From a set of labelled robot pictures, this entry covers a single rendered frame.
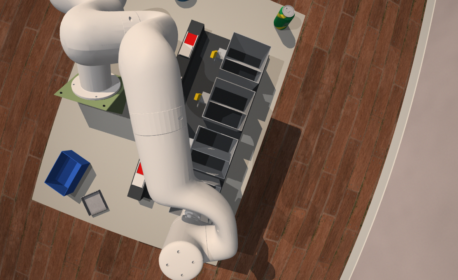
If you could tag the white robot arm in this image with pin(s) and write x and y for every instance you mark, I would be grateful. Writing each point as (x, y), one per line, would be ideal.
(98, 33)

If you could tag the blue open bin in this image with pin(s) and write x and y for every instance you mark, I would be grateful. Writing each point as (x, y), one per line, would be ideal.
(67, 172)

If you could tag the green drink can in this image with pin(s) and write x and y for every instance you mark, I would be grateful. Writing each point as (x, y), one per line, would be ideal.
(284, 17)

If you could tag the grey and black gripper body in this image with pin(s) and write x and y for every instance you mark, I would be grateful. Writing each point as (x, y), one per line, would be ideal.
(194, 214)

